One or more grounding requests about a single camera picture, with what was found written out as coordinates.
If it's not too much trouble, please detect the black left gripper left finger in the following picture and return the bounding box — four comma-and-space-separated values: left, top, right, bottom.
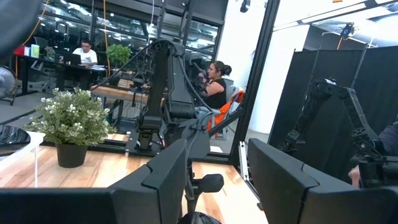
0, 139, 188, 224

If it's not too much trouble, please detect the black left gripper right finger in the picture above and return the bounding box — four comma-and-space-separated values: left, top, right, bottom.
248, 138, 398, 224

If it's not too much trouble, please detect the orange white chair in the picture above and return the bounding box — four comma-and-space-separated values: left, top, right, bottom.
206, 85, 246, 140

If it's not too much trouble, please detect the person's hand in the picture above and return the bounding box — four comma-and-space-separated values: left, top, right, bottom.
348, 166, 362, 188

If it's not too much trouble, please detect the person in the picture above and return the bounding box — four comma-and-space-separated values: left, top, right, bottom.
377, 121, 398, 158
72, 39, 99, 67
195, 60, 233, 125

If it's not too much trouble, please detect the wooden background table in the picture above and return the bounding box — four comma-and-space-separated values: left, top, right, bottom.
91, 83, 165, 105

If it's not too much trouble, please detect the green potted plant black pot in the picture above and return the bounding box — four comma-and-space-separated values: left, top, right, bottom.
23, 86, 118, 169

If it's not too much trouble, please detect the white mesh shelf rack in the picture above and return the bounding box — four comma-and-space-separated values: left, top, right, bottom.
0, 130, 47, 188

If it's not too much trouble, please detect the green background plant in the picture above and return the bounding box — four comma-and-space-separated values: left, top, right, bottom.
105, 43, 133, 68

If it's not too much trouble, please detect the black partition panel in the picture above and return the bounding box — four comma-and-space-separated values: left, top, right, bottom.
268, 45, 398, 184

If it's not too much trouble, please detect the black background desk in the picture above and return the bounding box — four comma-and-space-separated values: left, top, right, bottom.
14, 53, 108, 96

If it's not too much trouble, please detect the black open laptop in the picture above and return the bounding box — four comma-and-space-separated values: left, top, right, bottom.
63, 53, 82, 66

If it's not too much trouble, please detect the grey floor fan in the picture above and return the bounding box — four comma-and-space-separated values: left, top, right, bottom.
0, 65, 19, 106

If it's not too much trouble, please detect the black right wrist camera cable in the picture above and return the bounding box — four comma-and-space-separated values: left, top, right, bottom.
185, 111, 218, 200

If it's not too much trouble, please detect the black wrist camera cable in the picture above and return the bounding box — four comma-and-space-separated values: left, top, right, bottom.
185, 111, 218, 200
0, 0, 44, 62

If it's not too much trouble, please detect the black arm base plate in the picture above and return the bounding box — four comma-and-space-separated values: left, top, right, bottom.
125, 129, 165, 157

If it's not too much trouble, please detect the black metal post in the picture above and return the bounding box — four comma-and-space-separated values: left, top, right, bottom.
229, 0, 281, 166

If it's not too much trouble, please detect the black left wrist camera cable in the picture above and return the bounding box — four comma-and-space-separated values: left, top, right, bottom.
0, 0, 44, 62

